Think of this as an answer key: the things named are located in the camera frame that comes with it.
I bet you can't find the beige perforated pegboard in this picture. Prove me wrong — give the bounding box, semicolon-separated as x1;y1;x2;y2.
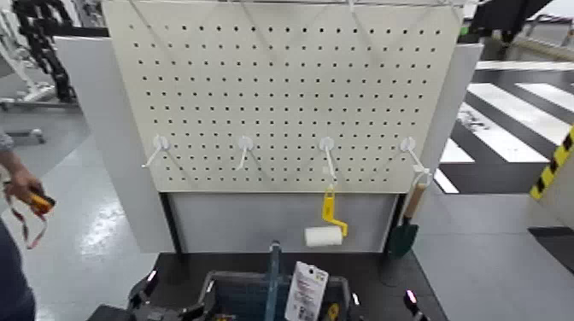
102;0;464;195

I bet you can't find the green trowel wooden handle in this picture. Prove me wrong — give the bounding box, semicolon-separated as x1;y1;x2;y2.
387;181;429;260

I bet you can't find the black cable drag chain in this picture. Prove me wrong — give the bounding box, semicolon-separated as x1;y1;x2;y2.
10;0;79;104

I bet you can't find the yellow black handheld device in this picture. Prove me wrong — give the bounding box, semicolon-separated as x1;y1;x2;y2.
26;190;57;217

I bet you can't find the yellow handled white paint roller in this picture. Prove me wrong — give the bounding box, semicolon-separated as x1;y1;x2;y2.
303;187;349;248

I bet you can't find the yellow black striped barrier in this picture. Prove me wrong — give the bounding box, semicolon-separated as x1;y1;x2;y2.
529;125;574;230

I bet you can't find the white pegboard hook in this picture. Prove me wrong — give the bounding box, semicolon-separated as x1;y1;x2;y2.
235;135;255;172
319;136;339;188
400;136;434;188
141;133;171;170

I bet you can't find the grey caster leg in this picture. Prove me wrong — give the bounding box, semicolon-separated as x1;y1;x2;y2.
5;128;47;145

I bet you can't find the person's forearm grey sleeve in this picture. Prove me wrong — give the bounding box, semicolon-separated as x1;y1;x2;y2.
0;129;29;181

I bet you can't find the person's bare hand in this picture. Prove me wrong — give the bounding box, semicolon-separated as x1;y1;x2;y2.
3;165;46;208

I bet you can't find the blue trousers leg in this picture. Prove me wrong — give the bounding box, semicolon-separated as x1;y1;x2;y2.
0;219;38;321

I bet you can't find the black overhead machine housing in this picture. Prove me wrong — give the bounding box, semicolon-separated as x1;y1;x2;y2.
458;0;554;44

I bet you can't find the white printed package card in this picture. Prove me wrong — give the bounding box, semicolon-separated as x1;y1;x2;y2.
284;260;331;321

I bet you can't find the white partition panel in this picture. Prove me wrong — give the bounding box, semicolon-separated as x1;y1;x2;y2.
53;35;485;254

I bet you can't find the dark crate with blue handle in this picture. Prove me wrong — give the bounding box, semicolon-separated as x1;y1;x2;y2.
196;241;360;321

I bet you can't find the white metal frame stand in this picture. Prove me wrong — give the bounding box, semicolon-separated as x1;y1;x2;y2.
0;9;57;111

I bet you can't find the black table frame post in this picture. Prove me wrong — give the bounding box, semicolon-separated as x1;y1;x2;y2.
382;192;407;256
159;192;186;266

